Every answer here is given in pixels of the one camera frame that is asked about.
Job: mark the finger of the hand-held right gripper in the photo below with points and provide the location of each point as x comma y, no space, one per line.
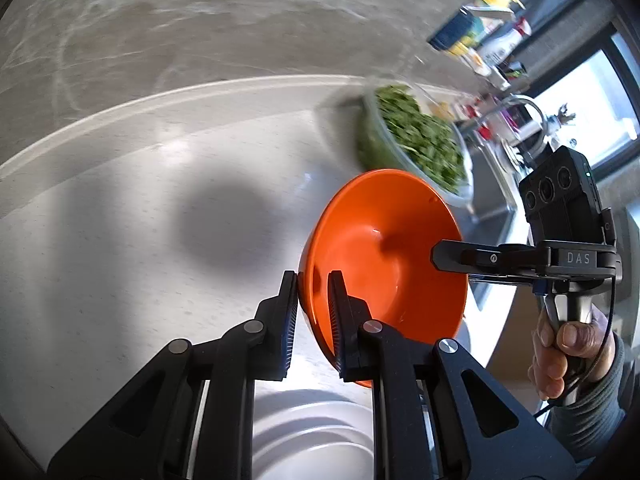
500,280
480,258

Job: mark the blue and yellow box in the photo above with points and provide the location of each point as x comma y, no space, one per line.
452,30

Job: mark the chrome faucet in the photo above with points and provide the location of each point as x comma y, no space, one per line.
525,105

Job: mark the large white plate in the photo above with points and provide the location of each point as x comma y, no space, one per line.
310,440

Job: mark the person's right forearm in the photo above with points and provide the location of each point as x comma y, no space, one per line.
600,405

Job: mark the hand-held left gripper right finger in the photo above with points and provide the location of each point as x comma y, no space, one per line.
336,325

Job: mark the white bottle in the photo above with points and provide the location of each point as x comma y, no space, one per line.
502,42

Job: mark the steel sink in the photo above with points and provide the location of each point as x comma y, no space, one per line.
492,185

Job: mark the orange bowl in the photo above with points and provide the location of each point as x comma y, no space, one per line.
380,220

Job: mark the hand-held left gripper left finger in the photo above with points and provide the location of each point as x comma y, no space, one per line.
289,320

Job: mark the glass bowl of green salad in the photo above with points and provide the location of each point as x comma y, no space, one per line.
415,135

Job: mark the person's right hand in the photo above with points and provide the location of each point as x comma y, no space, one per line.
555,360

